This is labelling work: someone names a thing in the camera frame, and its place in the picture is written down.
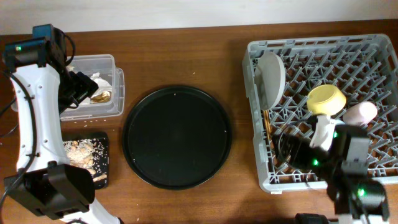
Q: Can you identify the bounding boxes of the white paper napkin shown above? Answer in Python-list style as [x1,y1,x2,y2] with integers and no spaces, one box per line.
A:
[80,72,113,105]

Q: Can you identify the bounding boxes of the gold foil wrapper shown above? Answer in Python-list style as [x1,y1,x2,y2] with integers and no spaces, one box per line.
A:
[90,91,112,104]

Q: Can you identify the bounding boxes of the yellow bowl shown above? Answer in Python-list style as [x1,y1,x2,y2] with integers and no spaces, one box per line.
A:
[307,85,346,116]

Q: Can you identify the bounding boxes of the food scraps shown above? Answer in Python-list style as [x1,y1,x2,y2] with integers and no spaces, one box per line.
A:
[63,138,109,184]

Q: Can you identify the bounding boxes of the pink cup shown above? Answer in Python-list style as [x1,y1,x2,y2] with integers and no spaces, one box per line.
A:
[343,101,377,126]

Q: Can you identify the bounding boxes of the grey plate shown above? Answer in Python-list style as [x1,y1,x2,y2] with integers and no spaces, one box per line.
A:
[255,52,286,110]

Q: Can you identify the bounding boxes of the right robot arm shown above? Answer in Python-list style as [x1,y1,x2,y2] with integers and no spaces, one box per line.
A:
[272,124,390,223]

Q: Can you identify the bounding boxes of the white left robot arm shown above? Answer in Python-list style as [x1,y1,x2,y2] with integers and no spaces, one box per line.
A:
[2,24,121,223]

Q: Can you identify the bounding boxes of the clear plastic waste bin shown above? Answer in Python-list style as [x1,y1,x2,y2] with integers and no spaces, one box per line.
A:
[11,54,126,121]

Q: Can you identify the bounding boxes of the grey dishwasher rack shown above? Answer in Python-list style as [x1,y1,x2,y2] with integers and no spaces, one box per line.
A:
[242,34,397,194]

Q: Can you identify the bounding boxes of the black rectangular bin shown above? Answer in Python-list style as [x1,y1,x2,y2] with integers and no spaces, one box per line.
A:
[62,132,109,190]

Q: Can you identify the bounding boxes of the round black tray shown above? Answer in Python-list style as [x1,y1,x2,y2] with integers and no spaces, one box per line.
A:
[122,85,233,190]

